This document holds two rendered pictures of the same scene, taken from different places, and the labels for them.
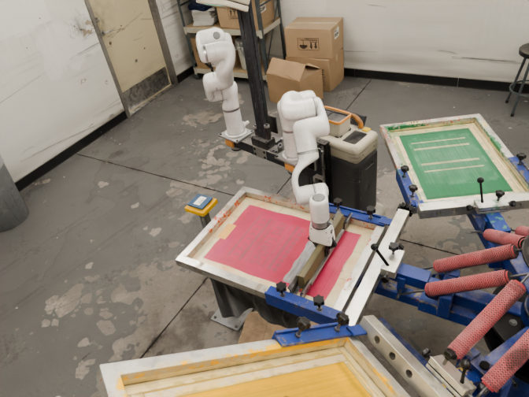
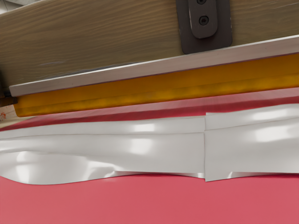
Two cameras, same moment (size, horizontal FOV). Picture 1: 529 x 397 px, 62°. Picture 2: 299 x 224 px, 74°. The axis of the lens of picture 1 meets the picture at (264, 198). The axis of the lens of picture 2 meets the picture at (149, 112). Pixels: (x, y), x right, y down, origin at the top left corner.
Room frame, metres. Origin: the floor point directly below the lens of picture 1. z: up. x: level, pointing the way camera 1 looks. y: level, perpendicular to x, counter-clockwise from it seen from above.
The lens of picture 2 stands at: (1.42, -0.07, 0.99)
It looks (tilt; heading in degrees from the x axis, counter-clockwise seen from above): 13 degrees down; 252
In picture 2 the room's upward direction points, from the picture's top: 10 degrees counter-clockwise
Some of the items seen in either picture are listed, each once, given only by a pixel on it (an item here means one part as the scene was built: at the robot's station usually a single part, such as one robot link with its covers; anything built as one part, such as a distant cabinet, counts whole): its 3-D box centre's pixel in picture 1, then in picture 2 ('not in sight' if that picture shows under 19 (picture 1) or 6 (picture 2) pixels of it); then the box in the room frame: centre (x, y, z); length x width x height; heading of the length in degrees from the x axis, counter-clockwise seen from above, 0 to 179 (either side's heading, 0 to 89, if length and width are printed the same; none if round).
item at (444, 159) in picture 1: (461, 160); not in sight; (1.72, -0.99, 1.05); 1.08 x 0.61 x 0.23; 173
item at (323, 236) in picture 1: (321, 231); not in sight; (1.32, -0.21, 1.12); 0.10 x 0.07 x 0.11; 53
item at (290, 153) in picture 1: (294, 140); not in sight; (1.92, -0.20, 1.21); 0.16 x 0.13 x 0.15; 131
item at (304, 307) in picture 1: (301, 306); not in sight; (1.09, -0.07, 0.98); 0.30 x 0.05 x 0.07; 53
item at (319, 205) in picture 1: (319, 201); not in sight; (1.36, -0.22, 1.25); 0.15 x 0.10 x 0.11; 2
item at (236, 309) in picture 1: (255, 305); not in sight; (1.32, 0.13, 0.74); 0.46 x 0.04 x 0.42; 53
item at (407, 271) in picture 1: (406, 274); not in sight; (1.12, -0.49, 1.02); 0.17 x 0.06 x 0.05; 53
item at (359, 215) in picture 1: (354, 218); not in sight; (1.53, -0.40, 0.97); 0.30 x 0.05 x 0.07; 53
